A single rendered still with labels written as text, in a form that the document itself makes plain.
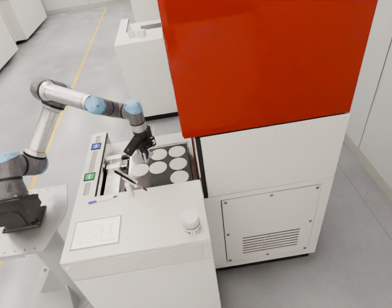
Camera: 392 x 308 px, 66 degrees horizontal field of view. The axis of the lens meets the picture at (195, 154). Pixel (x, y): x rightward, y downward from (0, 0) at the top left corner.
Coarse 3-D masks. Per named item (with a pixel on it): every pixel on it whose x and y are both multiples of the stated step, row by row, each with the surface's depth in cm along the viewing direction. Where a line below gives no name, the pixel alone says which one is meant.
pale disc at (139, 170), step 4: (140, 164) 172; (144, 164) 172; (136, 168) 170; (140, 168) 170; (144, 168) 170; (148, 168) 169; (132, 172) 168; (136, 172) 168; (140, 172) 167; (144, 172) 167
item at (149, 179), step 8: (184, 144) 182; (136, 152) 181; (168, 152) 178; (136, 160) 176; (152, 160) 174; (160, 160) 173; (168, 160) 172; (168, 168) 167; (184, 168) 166; (136, 176) 166; (144, 176) 165; (152, 176) 164; (160, 176) 163; (168, 176) 163; (144, 184) 160; (152, 184) 160; (160, 184) 159; (168, 184) 158
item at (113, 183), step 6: (120, 162) 179; (108, 174) 172; (114, 174) 172; (108, 180) 169; (114, 180) 168; (120, 180) 169; (108, 186) 165; (114, 186) 164; (120, 186) 167; (108, 192) 161; (114, 192) 161
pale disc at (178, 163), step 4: (172, 160) 172; (176, 160) 172; (180, 160) 171; (184, 160) 171; (172, 164) 169; (176, 164) 169; (180, 164) 168; (184, 164) 168; (172, 168) 167; (176, 168) 167; (180, 168) 166
